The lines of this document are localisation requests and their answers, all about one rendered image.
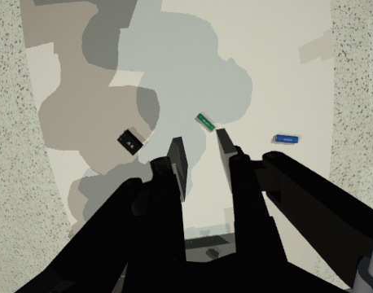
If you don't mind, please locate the green aaa battery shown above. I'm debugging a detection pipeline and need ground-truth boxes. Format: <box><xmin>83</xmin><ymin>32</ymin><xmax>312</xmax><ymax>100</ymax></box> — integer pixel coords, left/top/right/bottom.
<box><xmin>197</xmin><ymin>114</ymin><xmax>216</xmax><ymax>131</ymax></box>

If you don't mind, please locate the blue battery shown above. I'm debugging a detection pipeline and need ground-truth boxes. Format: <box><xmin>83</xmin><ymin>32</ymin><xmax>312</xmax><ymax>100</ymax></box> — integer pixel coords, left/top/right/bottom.
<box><xmin>275</xmin><ymin>134</ymin><xmax>300</xmax><ymax>143</ymax></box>

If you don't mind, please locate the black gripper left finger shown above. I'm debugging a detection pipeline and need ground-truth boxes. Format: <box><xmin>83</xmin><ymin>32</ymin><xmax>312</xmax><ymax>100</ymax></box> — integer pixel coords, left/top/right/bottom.
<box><xmin>14</xmin><ymin>137</ymin><xmax>188</xmax><ymax>293</ymax></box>

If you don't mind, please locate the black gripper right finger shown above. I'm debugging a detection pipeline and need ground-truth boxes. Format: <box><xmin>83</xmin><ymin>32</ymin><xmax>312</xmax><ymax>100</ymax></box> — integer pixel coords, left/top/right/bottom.
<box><xmin>216</xmin><ymin>128</ymin><xmax>373</xmax><ymax>293</ymax></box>

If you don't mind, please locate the black nine-volt battery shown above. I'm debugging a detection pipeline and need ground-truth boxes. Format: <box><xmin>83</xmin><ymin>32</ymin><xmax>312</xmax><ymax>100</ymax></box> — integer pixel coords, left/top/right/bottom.
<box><xmin>117</xmin><ymin>129</ymin><xmax>143</xmax><ymax>155</ymax></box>

